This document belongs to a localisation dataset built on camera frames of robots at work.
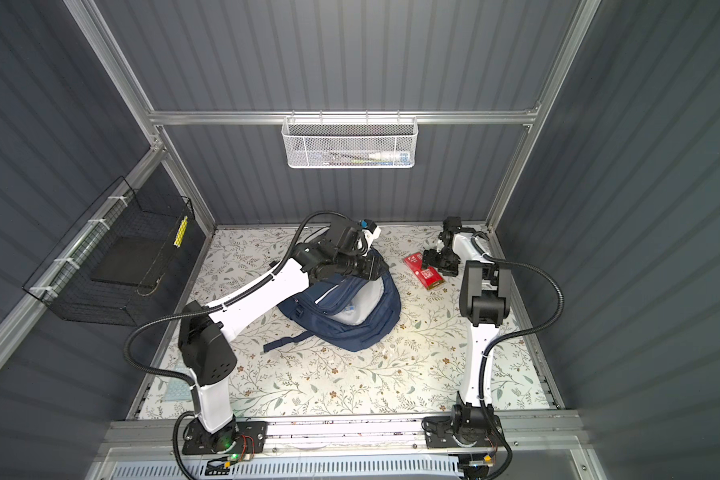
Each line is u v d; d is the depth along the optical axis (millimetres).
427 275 1047
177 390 804
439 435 736
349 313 892
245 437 724
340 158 917
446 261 917
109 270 722
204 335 475
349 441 738
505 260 643
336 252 621
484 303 609
